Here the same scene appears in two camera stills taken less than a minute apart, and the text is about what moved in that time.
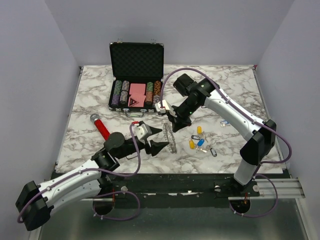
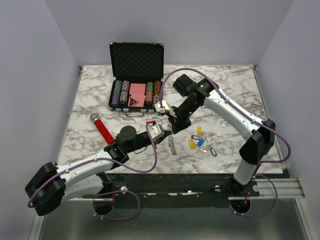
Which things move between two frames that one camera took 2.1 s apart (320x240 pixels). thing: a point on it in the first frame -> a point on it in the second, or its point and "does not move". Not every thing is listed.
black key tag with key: x=212 y=151 does not move
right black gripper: x=178 y=122 does not move
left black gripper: x=155 y=147 -> x=158 y=140
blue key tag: x=225 y=122 does not move
